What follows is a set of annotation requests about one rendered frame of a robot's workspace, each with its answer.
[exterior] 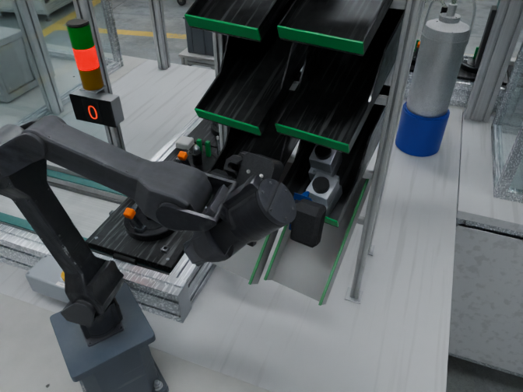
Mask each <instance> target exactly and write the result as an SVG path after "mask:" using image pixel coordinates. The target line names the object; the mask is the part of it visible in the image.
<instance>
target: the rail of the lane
mask: <svg viewBox="0 0 523 392"><path fill-rule="evenodd" d="M93 254H94V255H95V256H96V257H99V258H102V259H104V260H107V261H110V260H112V261H115V263H116V265H117V267H118V269H119V271H120V272H121V273H122V274H123V275H124V277H123V280H124V283H126V284H127V285H128V287H129V288H130V290H131V292H132V294H133V296H134V297H135V299H136V301H137V303H138V305H139V306H140V308H141V310H145V311H147V312H150V313H154V314H156V315H159V316H162V317H166V318H168V319H171V320H175V321H177V322H179V323H184V320H185V319H186V317H187V315H188V314H189V312H190V311H191V300H190V295H189V290H188V282H187V281H185V280H183V279H179V278H175V277H173V276H169V275H165V274H163V273H159V272H157V271H153V270H149V269H147V268H143V267H139V266H137V262H136V259H133V258H130V257H126V256H123V255H120V254H116V253H114V254H113V258H112V257H107V256H104V255H102V254H97V253H94V252H93ZM44 255H49V256H52V255H51V253H50V252H49V250H48V249H47V248H46V247H45V245H44V244H43V242H42V241H41V239H40V238H39V236H38V235H37V234H33V233H29V232H27V231H23V230H21V229H17V228H13V227H11V226H7V225H3V224H1V223H0V262H2V263H5V264H9V265H12V266H14V267H17V268H21V269H23V270H26V271H29V270H30V269H31V268H32V267H33V266H34V265H35V264H36V263H37V262H38V261H39V260H40V259H41V258H42V257H43V256H44ZM52 257H53V256H52Z"/></svg>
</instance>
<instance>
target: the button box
mask: <svg viewBox="0 0 523 392"><path fill-rule="evenodd" d="M62 272H63V270H62V269H61V267H60V266H59V265H58V263H57V261H56V260H55V259H54V258H53V257H52V256H49V255H44V256H43V257H42V258H41V259H40V260H39V261H38V262H37V263H36V264H35V265H34V266H33V267H32V268H31V269H30V270H29V271H28V272H27V273H26V274H25V276H26V279H27V281H28V282H29V284H30V287H31V289H32V290H33V291H34V292H38V293H40V294H43V295H46V296H49V297H51V298H54V299H58V300H60V301H62V302H65V303H68V302H69V299H68V297H67V296H66V294H65V282H64V281H63V280H62V278H61V273H62Z"/></svg>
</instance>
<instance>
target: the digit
mask: <svg viewBox="0 0 523 392"><path fill-rule="evenodd" d="M81 100H82V105H83V107H84V111H85V114H86V119H87V120H88V121H94V122H98V123H103V122H102V118H101V115H100V109H99V106H98V102H95V101H91V100H84V99H81Z"/></svg>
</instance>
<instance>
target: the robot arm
mask: <svg viewBox="0 0 523 392"><path fill-rule="evenodd" d="M47 160H48V161H50V162H52V163H55V164H57V165H59V166H61V167H64V168H66V169H67V170H71V171H72V172H74V173H77V174H79V175H81V176H83V177H86V178H88V179H90V180H93V181H95V182H97V183H98V184H102V185H104V186H105V187H109V188H110V189H112V190H115V191H117V192H119V193H122V194H124V195H126V196H128V197H129V198H131V199H132V200H134V201H135V203H136V204H137V205H138V207H139V208H140V209H141V211H142V213H143V214H144V215H145V216H147V217H149V218H150V219H152V220H154V221H155V222H158V223H159V224H160V225H162V226H164V227H166V228H168V229H170V230H173V231H177V232H182V230H191V231H194V232H193V235H192V238H191V239H190V240H188V241H186V242H185V243H183V246H184V252H185V253H186V255H187V256H188V259H189V260H190V262H191V263H192V264H196V266H200V265H202V264H204V263H205V262H221V261H225V260H227V259H229V258H230V257H232V256H233V255H234V254H235V253H236V252H238V251H239V250H240V249H241V248H242V247H244V246H245V245H246V244H247V245H249V246H251V247H253V246H254V245H255V244H256V243H257V241H259V240H260V239H262V238H264V237H266V236H267V235H269V234H271V233H273V232H275V231H276V230H278V229H280V228H282V227H284V226H286V225H287V224H290V226H289V229H290V230H291V234H290V239H291V240H294V241H296V242H298V243H302V244H303V245H306V246H309V247H312V248H313V247H315V246H317V245H318V244H319V243H320V242H321V234H322V230H323V226H324V222H325V214H326V207H325V206H324V205H322V204H319V203H317V202H314V201H312V199H311V198H309V194H310V191H306V192H304V193H302V194H298V193H294V196H292V194H291V193H290V191H289V190H288V188H287V187H286V186H285V185H284V184H283V183H280V182H279V179H280V177H281V174H282V172H283V164H282V163H281V162H280V161H278V160H276V159H272V158H269V157H267V156H263V155H259V154H254V153H249V152H245V151H241V152H240V154H239V155H232V156H231V157H229V158H228V159H226V162H225V164H224V170H225V171H226V172H225V171H222V170H218V169H214V170H212V171H211V172H209V173H204V172H202V171H201V170H199V169H197V168H194V167H193V166H188V165H184V164H182V163H177V162H174V161H150V160H147V159H143V158H141V157H139V156H136V155H134V154H132V153H130V152H127V151H125V150H123V149H120V148H118V147H116V146H114V145H112V144H109V143H107V142H105V141H102V140H100V139H98V138H95V137H93V136H92V135H88V134H87V133H85V132H83V131H80V130H78V129H76V128H73V127H71V126H69V125H67V124H66V123H65V122H64V121H63V120H62V119H61V118H60V117H58V116H55V115H48V116H43V117H42V118H41V119H34V120H32V121H29V122H27V123H25V124H23V125H20V126H18V125H15V124H6V125H4V126H2V127H1V128H0V195H2V196H5V197H7V198H10V199H12V200H13V202H14V203H15V204H16V206H17V207H18V209H19V210H20V211H21V212H22V214H23V216H24V217H25V218H26V220H27V222H28V223H29V224H30V225H31V227H32V228H33V230H34V231H35V233H36V234H37V235H38V236H39V238H40V239H41V241H42V242H43V244H44V245H45V247H46V248H47V249H48V250H49V252H50V253H51V255H52V256H53V258H54V259H55V260H56V261H57V263H58V265H59V266H60V267H61V269H62V270H63V272H64V273H65V294H66V296H67V297H68V299H69V302H68V304H67V305H66V306H65V308H64V309H63V310H62V311H61V315H62V316H63V317H64V318H65V319H66V320H67V321H69V322H73V323H75V324H78V325H79V326H80V329H81V331H82V334H83V336H84V338H85V340H86V343H87V345H88V347H92V346H94V345H96V344H98V343H100V342H102V341H104V340H106V339H108V338H110V337H112V336H114V335H116V334H118V333H120V332H122V331H123V330H124V329H125V328H124V326H123V324H122V322H121V320H122V319H123V317H122V316H123V315H122V314H121V311H120V308H119V304H118V303H117V301H116V298H114V297H115V296H116V294H117V293H118V291H119V290H120V288H121V287H122V285H123V283H124V280H123V277H124V275H123V274H122V273H121V272H120V271H119V269H118V267H117V265H116V263H115V261H112V260H110V261H107V260H104V259H102V258H99V257H96V256H95V255H94V254H93V252H92V251H91V249H90V248H89V247H88V245H87V243H86V241H85V240H84V239H83V238H82V236H81V234H80V232H79V231H78V230H77V228H76V227H75V225H74V223H73V222H72V220H71V219H70V217H69V216H68V214H67V212H66V211H65V209H64V208H63V206H62V205H61V203H60V201H59V200H58V198H57V197H56V195H55V194H54V192H53V191H52V189H51V187H50V186H49V184H48V182H47ZM205 206H207V207H208V208H207V209H206V211H205V213H204V214H202V211H203V210H204V208H205Z"/></svg>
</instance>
